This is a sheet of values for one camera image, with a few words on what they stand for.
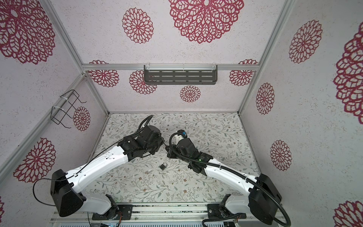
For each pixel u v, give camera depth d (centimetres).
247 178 44
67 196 38
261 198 40
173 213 75
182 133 69
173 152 58
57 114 73
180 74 95
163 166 90
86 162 97
